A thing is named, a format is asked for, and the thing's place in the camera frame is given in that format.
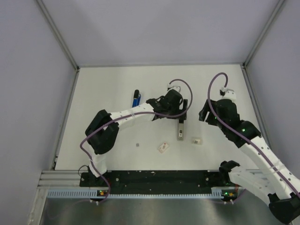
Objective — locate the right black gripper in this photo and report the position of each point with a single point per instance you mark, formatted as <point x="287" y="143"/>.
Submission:
<point x="203" y="114"/>

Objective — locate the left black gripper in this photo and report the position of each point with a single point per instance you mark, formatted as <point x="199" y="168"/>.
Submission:
<point x="183" y="107"/>

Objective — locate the grey black stapler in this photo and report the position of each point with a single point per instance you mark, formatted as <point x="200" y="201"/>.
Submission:
<point x="180" y="133"/>

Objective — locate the blue black stapler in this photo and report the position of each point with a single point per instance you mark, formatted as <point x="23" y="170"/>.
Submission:
<point x="136" y="98"/>

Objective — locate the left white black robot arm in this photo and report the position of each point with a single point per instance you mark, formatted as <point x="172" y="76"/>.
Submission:
<point x="101" y="134"/>

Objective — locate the open staple box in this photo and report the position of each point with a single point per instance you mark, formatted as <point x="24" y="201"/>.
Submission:
<point x="196" y="141"/>

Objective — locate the closed staple box red logo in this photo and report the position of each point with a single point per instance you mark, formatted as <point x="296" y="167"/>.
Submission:
<point x="163" y="147"/>

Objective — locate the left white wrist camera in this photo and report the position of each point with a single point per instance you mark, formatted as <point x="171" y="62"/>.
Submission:
<point x="170" y="87"/>

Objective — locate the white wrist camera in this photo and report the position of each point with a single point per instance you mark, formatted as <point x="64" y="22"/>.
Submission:
<point x="170" y="87"/>
<point x="227" y="93"/>

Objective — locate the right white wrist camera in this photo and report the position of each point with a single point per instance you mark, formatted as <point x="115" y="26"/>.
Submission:
<point x="227" y="93"/>

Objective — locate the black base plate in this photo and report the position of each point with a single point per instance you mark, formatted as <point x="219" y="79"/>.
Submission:
<point x="163" y="182"/>

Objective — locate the grey slotted cable duct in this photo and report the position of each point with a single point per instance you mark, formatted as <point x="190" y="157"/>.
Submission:
<point x="100" y="194"/>

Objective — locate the right aluminium frame post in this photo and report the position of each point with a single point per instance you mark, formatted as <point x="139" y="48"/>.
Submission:
<point x="263" y="34"/>

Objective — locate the aluminium frame post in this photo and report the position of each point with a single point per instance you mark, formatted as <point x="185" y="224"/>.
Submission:
<point x="56" y="33"/>
<point x="263" y="34"/>

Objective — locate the aluminium rail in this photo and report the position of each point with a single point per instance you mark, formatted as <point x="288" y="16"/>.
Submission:
<point x="59" y="179"/>

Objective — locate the left aluminium frame post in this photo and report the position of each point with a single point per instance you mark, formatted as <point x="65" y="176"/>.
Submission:
<point x="56" y="33"/>

